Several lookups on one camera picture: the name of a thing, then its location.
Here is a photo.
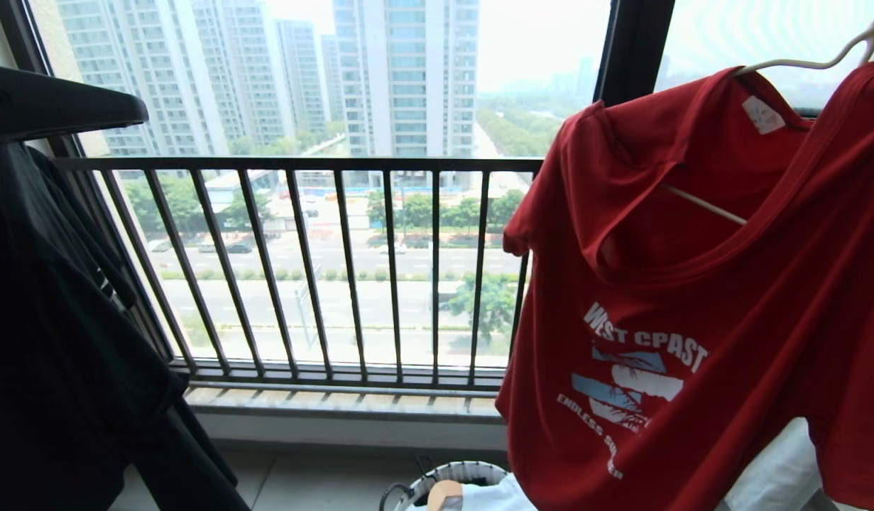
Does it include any white woven laundry basket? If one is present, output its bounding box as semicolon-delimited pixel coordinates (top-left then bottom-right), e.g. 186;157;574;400
379;457;510;511

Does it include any wooden clothes hanger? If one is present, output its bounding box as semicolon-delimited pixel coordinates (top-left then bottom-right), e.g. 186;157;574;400
427;480;464;511

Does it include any black garment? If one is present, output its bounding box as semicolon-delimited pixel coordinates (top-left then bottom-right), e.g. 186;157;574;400
0;142;251;511

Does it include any black clothes hanger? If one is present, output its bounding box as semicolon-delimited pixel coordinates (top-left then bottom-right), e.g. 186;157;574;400
0;62;150;148

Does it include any white clothes hanger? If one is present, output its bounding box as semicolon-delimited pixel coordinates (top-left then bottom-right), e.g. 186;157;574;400
660;6;874;226

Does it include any black metal window railing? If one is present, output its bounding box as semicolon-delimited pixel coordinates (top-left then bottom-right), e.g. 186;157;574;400
51;156;545;392

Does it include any red printed t-shirt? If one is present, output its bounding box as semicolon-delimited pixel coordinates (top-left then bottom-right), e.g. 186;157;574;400
495;62;874;511

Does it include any black window frame post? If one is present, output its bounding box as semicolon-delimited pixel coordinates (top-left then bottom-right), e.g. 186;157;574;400
593;0;676;109

